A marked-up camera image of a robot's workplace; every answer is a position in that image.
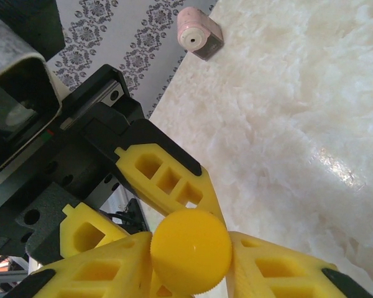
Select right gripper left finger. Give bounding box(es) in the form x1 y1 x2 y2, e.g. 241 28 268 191
6 232 178 298

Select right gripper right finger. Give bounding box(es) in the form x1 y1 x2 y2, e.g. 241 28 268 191
226 230 373 298

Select yellow glue stick cap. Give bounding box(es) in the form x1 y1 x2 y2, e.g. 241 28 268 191
150 209 233 296

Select pink pencil sharpener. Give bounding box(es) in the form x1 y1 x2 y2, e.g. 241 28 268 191
176 7 224 61

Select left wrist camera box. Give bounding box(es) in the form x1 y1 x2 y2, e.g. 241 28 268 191
0 7 64 148

